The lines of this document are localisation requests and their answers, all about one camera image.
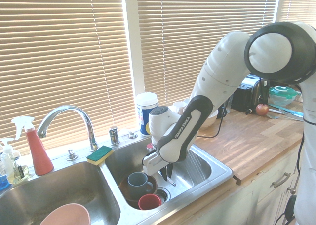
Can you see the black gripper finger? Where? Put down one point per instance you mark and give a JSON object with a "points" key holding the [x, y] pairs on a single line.
{"points": [[170, 170], [164, 175]]}

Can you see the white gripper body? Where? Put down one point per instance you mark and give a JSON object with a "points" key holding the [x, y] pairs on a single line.
{"points": [[153, 164]]}

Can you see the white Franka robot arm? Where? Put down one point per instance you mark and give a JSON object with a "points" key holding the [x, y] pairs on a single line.
{"points": [[222, 69]]}

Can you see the black sink drain strainer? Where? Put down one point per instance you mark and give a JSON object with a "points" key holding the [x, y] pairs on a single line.
{"points": [[164, 195]]}

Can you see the stainless steel double sink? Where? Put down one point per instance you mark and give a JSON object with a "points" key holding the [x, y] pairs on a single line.
{"points": [[202, 168]]}

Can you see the chrome sink sprayer cap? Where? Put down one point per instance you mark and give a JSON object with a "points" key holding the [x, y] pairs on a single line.
{"points": [[132, 135]]}

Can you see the chrome sink fitting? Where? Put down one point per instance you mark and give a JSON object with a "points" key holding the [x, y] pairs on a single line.
{"points": [[71, 155]]}

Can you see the grey mug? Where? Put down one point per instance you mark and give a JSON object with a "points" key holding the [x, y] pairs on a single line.
{"points": [[138, 188]]}

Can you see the red plastic cup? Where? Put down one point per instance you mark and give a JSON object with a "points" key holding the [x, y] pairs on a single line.
{"points": [[148, 205]]}

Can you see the brown wooden bowl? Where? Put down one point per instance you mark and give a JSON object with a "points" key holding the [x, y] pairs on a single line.
{"points": [[124, 193]]}

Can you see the Lysol wipes canister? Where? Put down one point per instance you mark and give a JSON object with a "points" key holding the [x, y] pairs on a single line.
{"points": [[143, 116]]}

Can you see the green and yellow sponge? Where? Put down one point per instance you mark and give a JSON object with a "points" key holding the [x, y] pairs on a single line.
{"points": [[98, 154]]}

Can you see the white mug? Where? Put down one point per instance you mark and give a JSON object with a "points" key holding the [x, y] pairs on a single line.
{"points": [[186, 102], [178, 108]]}

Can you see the large white bowl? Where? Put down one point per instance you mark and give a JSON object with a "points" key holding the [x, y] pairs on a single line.
{"points": [[209, 121]]}

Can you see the chrome kitchen faucet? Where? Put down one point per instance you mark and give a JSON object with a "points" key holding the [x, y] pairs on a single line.
{"points": [[86, 121]]}

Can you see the pink plastic bowl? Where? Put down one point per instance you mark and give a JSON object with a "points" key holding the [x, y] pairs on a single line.
{"points": [[69, 215]]}

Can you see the black toaster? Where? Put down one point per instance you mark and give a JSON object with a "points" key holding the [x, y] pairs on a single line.
{"points": [[244, 96]]}

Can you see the red apple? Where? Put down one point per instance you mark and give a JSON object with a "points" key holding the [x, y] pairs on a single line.
{"points": [[262, 109]]}

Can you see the red spray bottle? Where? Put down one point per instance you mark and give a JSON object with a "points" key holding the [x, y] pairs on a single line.
{"points": [[39, 156]]}

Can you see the small glass bottle dark label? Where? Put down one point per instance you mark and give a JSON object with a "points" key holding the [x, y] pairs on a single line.
{"points": [[19, 172]]}

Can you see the container with green lid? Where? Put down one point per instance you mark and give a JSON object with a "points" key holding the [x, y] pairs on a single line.
{"points": [[281, 94]]}

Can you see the teal knife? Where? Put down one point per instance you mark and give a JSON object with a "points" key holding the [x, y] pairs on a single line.
{"points": [[293, 113]]}

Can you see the wide wooden window blind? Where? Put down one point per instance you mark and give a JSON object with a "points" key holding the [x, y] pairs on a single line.
{"points": [[61, 62]]}

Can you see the clear pump soap bottle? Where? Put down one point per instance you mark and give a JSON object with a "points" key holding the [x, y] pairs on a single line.
{"points": [[7, 161]]}

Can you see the narrow wooden window blind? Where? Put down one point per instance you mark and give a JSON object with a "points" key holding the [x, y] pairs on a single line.
{"points": [[298, 3]]}

